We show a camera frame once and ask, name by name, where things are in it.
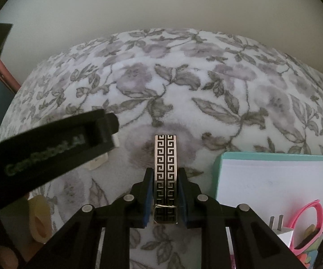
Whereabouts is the teal shallow cardboard box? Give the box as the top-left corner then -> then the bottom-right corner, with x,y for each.
214,152 -> 323,269

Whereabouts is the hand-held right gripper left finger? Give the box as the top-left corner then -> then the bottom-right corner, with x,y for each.
40,167 -> 155,269

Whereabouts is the beige tape roll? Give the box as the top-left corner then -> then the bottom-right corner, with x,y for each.
28,195 -> 51,243

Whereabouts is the dark cabinet with pink edge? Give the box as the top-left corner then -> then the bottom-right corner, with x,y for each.
0,58 -> 21,133

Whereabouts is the large coral blue toy knife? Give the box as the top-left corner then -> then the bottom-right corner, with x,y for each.
298,254 -> 313,269

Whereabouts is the white charger plug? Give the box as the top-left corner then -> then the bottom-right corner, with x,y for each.
269,214 -> 295,247

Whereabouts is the pink smartwatch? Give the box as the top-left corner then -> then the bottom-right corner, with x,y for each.
290,200 -> 323,256

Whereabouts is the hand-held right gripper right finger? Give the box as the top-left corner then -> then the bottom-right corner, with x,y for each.
177,167 -> 293,269

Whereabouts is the gold black patterned bar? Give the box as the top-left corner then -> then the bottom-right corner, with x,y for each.
152,134 -> 179,225

